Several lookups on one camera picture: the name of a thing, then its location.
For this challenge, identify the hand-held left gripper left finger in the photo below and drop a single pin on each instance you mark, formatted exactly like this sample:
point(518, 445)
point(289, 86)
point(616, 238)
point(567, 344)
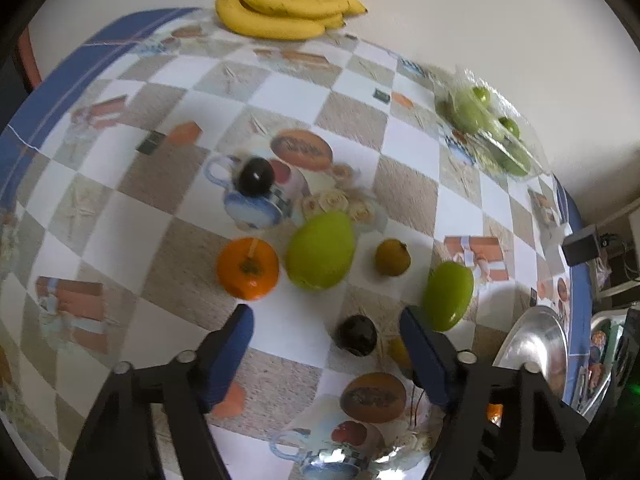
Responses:
point(230, 355)

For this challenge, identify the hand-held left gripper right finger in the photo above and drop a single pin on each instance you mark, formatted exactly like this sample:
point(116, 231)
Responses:
point(425, 355)

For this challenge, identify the tan round fruit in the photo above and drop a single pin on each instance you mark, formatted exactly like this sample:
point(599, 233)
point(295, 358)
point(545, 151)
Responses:
point(397, 352)

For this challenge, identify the green mango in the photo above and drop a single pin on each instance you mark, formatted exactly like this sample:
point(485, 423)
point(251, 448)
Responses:
point(447, 295)
point(320, 252)

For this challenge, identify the dark purple plum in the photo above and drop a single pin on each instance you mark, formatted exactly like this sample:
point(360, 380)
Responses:
point(255, 177)
point(356, 336)

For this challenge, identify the orange persimmon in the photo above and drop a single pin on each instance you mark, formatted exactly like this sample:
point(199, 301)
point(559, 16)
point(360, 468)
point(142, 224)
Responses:
point(247, 280)

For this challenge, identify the stainless steel bowl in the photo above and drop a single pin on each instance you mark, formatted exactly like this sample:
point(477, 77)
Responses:
point(540, 345)

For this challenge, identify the checkered printed tablecloth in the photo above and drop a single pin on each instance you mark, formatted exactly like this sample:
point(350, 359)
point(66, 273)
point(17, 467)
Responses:
point(150, 185)

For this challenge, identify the pile of small green apples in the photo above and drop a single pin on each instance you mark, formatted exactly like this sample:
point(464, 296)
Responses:
point(470, 112)

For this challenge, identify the clear plastic fruit container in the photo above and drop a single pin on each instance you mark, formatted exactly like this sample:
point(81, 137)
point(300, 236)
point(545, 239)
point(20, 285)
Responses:
point(522, 125)

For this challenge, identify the yellow banana bunch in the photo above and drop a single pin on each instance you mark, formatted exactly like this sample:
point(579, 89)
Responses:
point(270, 22)

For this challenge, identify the brown wooden furniture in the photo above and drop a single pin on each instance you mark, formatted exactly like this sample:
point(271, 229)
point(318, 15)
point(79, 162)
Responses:
point(30, 60)

